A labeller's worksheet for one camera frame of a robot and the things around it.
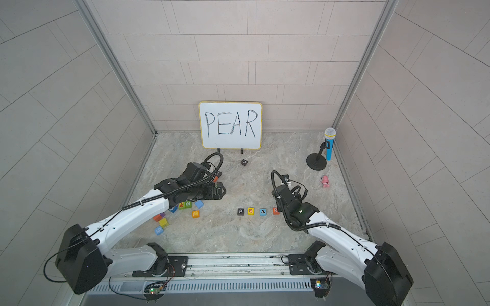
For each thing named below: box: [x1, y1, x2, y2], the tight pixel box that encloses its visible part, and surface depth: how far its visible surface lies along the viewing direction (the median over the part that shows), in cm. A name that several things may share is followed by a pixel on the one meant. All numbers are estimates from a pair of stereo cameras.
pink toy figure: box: [320, 175, 330, 189], surface depth 95 cm
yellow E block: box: [246, 207, 255, 216], surface depth 86 cm
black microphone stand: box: [306, 140, 330, 171], surface depth 103 cm
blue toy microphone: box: [324, 127, 337, 161], surface depth 87 cm
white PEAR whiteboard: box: [198, 100, 264, 150], surface depth 103 cm
